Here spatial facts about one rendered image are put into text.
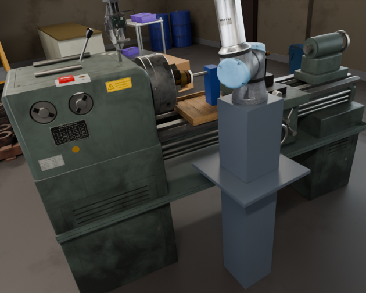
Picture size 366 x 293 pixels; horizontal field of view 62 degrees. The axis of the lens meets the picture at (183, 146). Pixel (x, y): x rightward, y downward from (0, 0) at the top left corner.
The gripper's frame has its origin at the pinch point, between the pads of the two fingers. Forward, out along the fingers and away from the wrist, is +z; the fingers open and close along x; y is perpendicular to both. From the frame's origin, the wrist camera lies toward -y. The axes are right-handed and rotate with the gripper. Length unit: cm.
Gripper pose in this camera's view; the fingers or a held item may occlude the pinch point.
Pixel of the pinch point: (119, 46)
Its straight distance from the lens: 147.7
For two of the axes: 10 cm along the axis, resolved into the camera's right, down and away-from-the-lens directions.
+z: 1.0, 8.6, 4.9
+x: 9.0, -2.8, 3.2
